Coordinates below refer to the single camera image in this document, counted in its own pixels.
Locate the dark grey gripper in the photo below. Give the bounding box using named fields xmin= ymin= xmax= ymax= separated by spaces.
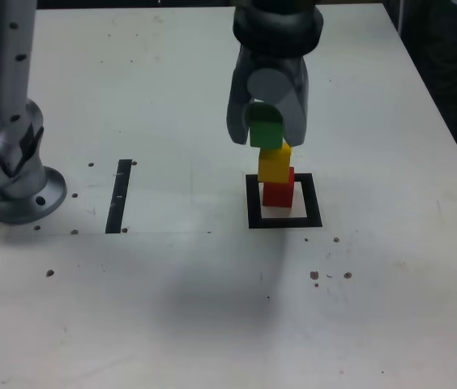
xmin=225 ymin=47 xmax=310 ymax=148

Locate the red cube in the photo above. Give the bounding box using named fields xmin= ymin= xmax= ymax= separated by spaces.
xmin=262 ymin=166 xmax=296 ymax=208

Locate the black tape square outline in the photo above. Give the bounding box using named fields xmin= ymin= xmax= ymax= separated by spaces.
xmin=245 ymin=173 xmax=323 ymax=230

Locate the black tape strip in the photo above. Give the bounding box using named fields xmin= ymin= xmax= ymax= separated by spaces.
xmin=105 ymin=159 xmax=133 ymax=235

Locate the green cube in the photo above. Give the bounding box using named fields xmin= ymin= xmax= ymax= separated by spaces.
xmin=246 ymin=103 xmax=285 ymax=149

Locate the yellow cube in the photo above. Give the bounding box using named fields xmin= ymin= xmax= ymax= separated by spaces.
xmin=257 ymin=142 xmax=293 ymax=183

